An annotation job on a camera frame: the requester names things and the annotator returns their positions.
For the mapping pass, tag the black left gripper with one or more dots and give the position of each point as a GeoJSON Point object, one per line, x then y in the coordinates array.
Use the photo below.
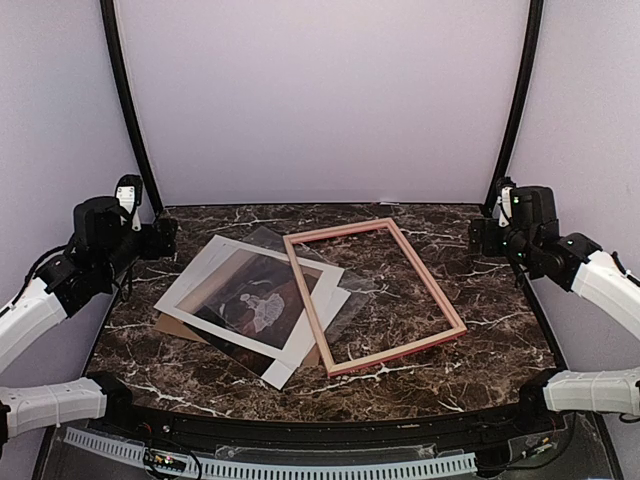
{"type": "Point", "coordinates": [154, 250]}

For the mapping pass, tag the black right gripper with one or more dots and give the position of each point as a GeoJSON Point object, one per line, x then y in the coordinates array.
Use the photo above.
{"type": "Point", "coordinates": [490, 247]}

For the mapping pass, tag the light wooden picture frame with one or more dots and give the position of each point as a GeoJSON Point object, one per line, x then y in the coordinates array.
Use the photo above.
{"type": "Point", "coordinates": [457, 326]}

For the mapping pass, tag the clear acrylic sheet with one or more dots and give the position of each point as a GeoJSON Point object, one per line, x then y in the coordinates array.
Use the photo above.
{"type": "Point", "coordinates": [352, 294]}

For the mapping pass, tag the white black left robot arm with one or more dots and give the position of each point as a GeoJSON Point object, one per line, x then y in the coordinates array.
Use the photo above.
{"type": "Point", "coordinates": [108, 239]}

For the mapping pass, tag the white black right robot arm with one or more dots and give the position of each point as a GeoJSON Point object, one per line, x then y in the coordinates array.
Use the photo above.
{"type": "Point", "coordinates": [525, 231]}

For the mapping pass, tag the white photo mat board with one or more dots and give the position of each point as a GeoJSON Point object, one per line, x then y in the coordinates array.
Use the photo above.
{"type": "Point", "coordinates": [210, 280]}

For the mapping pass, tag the dark painting photo print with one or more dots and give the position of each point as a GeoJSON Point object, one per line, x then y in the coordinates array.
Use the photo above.
{"type": "Point", "coordinates": [250, 294]}

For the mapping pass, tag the brown cardboard backing board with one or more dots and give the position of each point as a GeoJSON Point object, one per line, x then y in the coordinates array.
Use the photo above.
{"type": "Point", "coordinates": [172, 326]}

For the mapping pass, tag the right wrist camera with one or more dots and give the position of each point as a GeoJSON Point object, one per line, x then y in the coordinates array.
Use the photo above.
{"type": "Point", "coordinates": [502, 209]}

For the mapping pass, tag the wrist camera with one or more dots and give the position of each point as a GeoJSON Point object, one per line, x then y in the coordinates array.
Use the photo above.
{"type": "Point", "coordinates": [128, 192]}
{"type": "Point", "coordinates": [502, 209]}

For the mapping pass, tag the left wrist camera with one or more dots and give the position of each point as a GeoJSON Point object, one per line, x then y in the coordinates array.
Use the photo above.
{"type": "Point", "coordinates": [128, 192]}

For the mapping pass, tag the right black corner post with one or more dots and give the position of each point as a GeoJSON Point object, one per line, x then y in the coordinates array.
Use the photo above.
{"type": "Point", "coordinates": [525, 70]}

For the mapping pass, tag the black corner post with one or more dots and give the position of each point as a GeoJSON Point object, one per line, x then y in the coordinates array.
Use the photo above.
{"type": "Point", "coordinates": [128, 109]}
{"type": "Point", "coordinates": [525, 70]}

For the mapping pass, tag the black front table rail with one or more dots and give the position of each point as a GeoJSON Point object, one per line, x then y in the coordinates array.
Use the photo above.
{"type": "Point", "coordinates": [482, 428]}

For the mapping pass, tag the white slotted cable duct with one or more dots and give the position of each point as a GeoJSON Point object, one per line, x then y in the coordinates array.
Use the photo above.
{"type": "Point", "coordinates": [183, 466]}

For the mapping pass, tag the left black corner post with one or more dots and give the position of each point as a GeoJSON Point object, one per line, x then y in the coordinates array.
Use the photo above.
{"type": "Point", "coordinates": [128, 109]}

